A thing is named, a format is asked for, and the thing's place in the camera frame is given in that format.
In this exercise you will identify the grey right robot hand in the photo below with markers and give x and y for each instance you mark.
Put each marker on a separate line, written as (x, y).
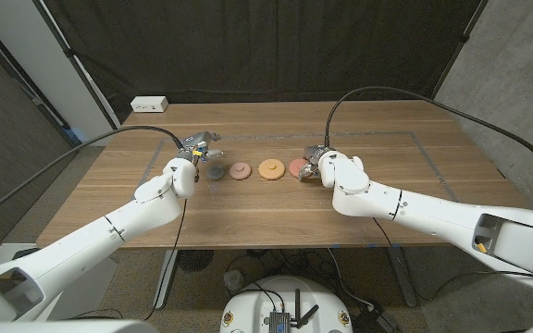
(315, 155)

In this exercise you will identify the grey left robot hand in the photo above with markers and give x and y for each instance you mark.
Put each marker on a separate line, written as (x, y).
(194, 143)

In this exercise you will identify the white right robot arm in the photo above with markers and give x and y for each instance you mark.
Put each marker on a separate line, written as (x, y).
(433, 217)

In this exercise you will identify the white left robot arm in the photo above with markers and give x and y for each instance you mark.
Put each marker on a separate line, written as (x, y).
(77, 250)

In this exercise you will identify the white power strip box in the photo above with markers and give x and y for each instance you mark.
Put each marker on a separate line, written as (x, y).
(149, 103)

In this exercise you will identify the round black floor fan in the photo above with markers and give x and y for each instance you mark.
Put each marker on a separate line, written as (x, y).
(195, 260)

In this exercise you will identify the black curtain backdrop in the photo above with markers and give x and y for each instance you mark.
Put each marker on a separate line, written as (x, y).
(266, 46)

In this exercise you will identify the black backdrop stand pole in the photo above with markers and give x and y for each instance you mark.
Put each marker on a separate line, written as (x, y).
(77, 65)
(461, 44)

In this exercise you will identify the round grey floor object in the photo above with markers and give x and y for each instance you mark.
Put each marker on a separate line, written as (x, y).
(234, 279)

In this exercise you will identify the white table leg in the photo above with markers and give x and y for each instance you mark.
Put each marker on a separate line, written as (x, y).
(164, 282)

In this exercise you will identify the grey table leg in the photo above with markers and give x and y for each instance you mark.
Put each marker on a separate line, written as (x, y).
(403, 277)

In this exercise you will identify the white robot torso base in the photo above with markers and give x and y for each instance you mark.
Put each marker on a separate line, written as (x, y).
(248, 305)

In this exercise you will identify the grey radio module with antennas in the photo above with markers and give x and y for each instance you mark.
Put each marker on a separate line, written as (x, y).
(279, 321)

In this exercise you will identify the black power brick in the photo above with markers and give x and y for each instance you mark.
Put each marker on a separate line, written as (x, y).
(377, 321)

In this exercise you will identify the blue foot pedal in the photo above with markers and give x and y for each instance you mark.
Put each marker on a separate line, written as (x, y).
(26, 253)

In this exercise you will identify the white robot chest cover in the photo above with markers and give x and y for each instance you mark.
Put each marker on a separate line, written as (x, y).
(63, 327)

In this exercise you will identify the black metal frame bar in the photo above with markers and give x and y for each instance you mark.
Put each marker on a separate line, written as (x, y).
(40, 104)

